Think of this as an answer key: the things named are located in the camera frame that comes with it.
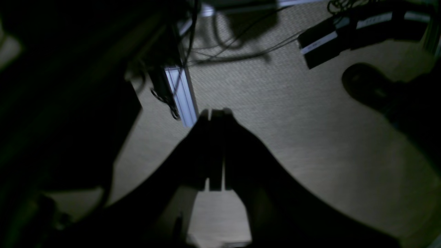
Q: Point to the aluminium table leg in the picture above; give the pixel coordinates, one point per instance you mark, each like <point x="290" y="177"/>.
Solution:
<point x="182" y="90"/>

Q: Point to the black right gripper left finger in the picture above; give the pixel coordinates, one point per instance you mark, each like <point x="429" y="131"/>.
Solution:
<point x="157" y="213"/>

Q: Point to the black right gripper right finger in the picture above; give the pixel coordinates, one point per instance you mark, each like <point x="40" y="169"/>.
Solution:
<point x="281" y="212"/>

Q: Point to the black shoe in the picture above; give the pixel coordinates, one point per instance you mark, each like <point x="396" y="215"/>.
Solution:
<point x="369" y="86"/>

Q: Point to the black power strip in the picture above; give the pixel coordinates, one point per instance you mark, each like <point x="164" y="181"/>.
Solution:
<point x="361" y="27"/>

